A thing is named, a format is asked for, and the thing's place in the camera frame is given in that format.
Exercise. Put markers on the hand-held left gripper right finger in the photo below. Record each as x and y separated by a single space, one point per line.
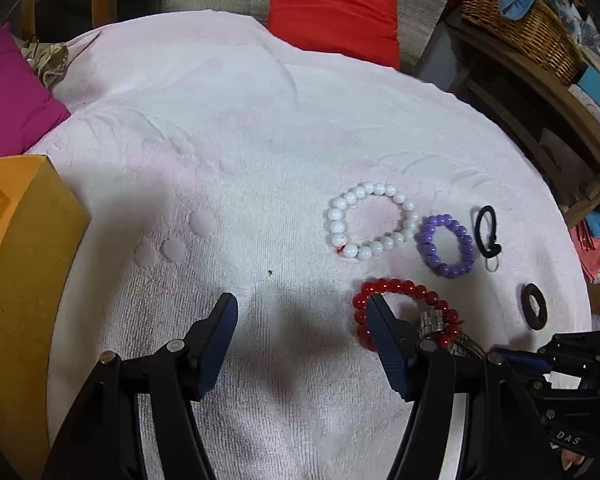
385 345

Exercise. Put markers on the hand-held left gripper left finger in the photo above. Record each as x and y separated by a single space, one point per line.
220 340

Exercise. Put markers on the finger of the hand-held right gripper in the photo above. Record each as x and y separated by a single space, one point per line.
520 358

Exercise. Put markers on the silver metal watch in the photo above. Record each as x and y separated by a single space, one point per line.
432 322

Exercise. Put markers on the orange tray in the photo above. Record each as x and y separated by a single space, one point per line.
30 260

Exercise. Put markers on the person's right hand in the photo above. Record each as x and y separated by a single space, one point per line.
574 460

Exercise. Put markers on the orange red cloth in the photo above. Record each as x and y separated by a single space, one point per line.
590 255

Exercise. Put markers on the white towel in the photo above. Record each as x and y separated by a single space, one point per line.
230 135

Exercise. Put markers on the wooden shelf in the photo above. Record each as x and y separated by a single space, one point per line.
555 100

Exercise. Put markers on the magenta cushion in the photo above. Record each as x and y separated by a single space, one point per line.
10 100

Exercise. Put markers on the wicker basket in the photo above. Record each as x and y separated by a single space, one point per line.
530 35

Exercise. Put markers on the floral cloth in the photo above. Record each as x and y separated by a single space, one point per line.
50 60

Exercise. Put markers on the small red cushion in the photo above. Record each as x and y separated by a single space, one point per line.
330 10

